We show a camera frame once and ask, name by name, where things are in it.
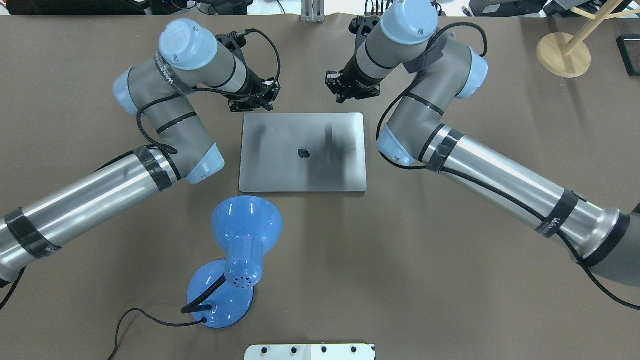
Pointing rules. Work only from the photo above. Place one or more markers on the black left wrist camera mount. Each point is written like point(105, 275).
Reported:
point(233, 41)

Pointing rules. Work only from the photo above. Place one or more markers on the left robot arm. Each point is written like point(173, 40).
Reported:
point(189, 59)

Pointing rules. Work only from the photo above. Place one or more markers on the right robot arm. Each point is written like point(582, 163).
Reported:
point(605, 240)

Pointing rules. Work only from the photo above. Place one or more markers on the grey laptop computer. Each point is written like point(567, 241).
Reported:
point(303, 152)

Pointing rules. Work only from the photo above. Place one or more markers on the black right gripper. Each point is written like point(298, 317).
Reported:
point(354, 75)

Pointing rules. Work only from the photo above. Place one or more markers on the black tray at right edge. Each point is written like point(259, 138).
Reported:
point(629, 48)

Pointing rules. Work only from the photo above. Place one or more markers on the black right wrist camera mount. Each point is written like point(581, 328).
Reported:
point(361, 27)

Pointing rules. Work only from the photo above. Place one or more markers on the blue desk lamp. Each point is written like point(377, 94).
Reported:
point(221, 292)

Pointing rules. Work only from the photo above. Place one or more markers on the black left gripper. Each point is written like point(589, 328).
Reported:
point(252, 83)

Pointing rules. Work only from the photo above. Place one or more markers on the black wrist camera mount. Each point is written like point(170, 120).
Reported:
point(361, 27)
point(233, 41)

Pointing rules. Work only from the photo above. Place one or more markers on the white mounting plate with holes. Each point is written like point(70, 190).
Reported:
point(311, 351)

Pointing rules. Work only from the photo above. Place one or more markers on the aluminium profile post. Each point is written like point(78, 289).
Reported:
point(313, 11)

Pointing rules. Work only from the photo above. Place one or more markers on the wooden stand with round base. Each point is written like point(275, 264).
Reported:
point(566, 55)

